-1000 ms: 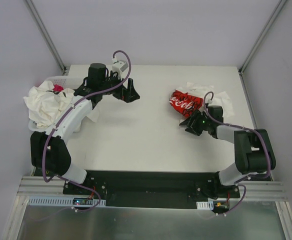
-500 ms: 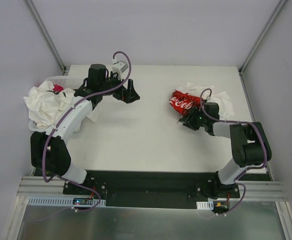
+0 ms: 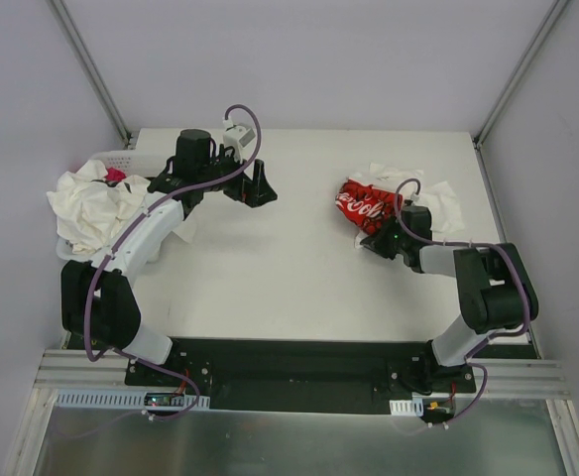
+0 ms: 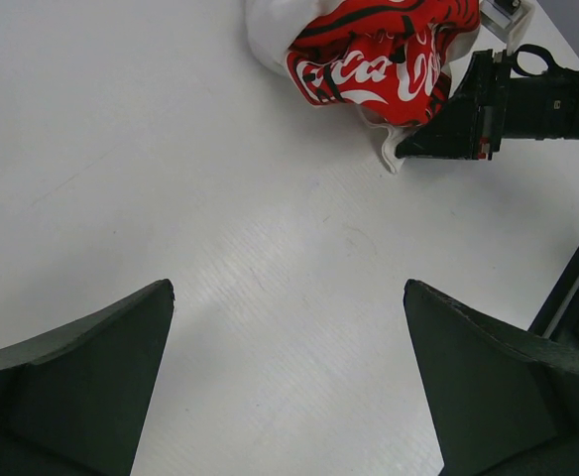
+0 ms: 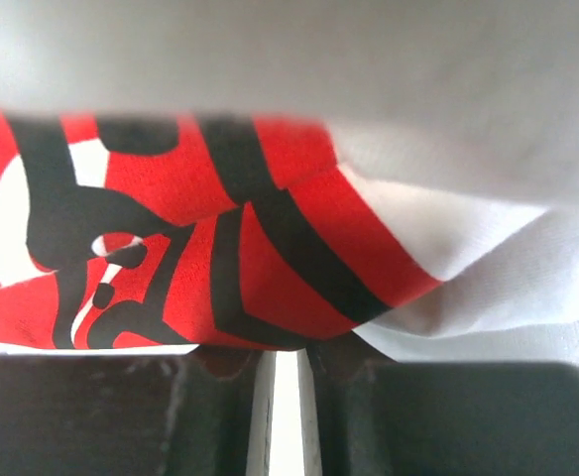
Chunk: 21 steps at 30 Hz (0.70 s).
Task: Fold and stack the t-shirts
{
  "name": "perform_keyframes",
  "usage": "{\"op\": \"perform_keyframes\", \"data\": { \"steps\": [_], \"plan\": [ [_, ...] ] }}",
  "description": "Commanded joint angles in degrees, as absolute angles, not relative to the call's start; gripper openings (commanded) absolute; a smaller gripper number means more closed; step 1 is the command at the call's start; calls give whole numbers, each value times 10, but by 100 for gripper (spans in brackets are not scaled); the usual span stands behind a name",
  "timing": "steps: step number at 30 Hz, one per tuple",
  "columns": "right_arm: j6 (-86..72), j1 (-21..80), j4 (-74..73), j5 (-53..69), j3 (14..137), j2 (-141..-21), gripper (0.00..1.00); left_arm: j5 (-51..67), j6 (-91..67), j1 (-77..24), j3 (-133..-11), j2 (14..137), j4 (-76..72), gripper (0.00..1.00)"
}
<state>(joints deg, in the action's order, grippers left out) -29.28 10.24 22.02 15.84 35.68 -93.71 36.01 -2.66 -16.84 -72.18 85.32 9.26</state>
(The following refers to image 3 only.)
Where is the white red-print t-shirt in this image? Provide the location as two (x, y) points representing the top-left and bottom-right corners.
(335, 163), (465, 247)

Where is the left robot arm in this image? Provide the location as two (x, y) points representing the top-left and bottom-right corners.
(60, 121), (278, 386)

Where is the aluminium front rail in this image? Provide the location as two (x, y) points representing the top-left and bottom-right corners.
(34, 349), (571, 400)

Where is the white cable duct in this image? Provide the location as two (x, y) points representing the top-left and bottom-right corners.
(389, 398), (424, 417)
(56, 389), (210, 412)

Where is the right white cable duct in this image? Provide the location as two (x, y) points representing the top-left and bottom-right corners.
(389, 398), (424, 417)

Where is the white plastic laundry basket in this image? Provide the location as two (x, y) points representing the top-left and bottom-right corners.
(56, 150), (172, 263)

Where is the white t-shirt pile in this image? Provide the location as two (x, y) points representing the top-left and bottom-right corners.
(46, 159), (199, 257)

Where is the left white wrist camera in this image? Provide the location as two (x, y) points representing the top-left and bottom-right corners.
(222, 120), (256, 162)

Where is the aluminium frame post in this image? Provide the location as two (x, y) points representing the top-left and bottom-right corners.
(472, 0), (571, 150)
(46, 0), (132, 148)

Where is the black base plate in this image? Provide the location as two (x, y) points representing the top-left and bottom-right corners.
(125, 338), (476, 415)

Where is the left aluminium frame post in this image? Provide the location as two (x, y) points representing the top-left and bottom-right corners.
(46, 0), (132, 148)

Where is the pink t-shirt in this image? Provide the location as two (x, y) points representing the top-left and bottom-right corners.
(105, 168), (126, 181)

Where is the left white cable duct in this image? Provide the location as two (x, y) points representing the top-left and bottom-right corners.
(56, 389), (210, 412)

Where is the right aluminium frame post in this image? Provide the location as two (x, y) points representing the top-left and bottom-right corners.
(472, 0), (571, 150)

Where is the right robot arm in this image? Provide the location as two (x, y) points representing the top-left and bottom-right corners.
(361, 203), (539, 392)

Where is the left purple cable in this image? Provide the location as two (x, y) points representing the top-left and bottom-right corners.
(84, 104), (263, 363)

